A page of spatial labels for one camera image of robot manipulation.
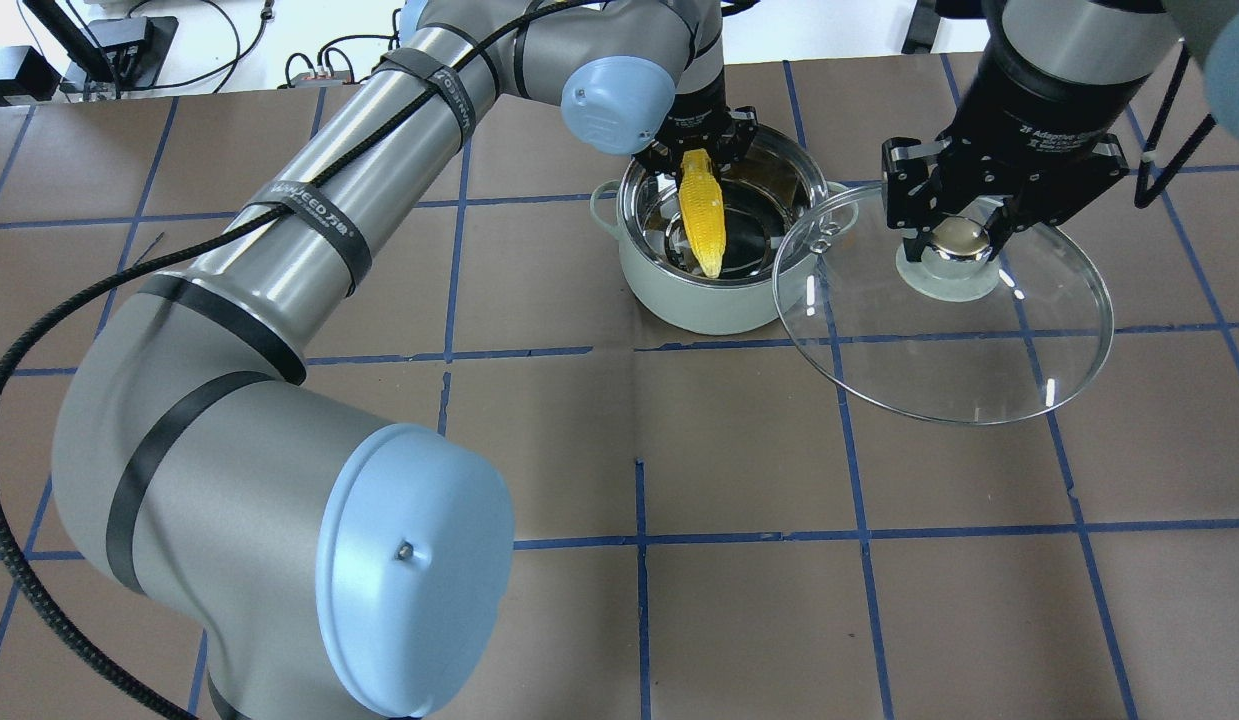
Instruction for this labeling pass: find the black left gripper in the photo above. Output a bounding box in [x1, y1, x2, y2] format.
[634, 79, 760, 181]

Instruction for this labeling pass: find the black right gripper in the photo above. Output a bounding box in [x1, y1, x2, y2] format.
[881, 135, 1130, 263]

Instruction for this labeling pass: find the yellow corn cob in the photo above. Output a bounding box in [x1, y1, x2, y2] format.
[676, 149, 729, 279]

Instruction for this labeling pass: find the glass pot lid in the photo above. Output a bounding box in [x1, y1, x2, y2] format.
[773, 183, 1116, 428]

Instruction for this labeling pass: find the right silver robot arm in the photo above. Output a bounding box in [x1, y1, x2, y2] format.
[881, 1, 1239, 263]

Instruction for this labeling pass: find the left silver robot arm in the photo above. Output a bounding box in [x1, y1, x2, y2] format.
[52, 1, 721, 719]

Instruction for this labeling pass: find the white cooking pot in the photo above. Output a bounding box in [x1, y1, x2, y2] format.
[590, 126, 847, 336]

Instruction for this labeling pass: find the brown paper table mat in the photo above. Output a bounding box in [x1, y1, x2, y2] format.
[0, 55, 1239, 719]

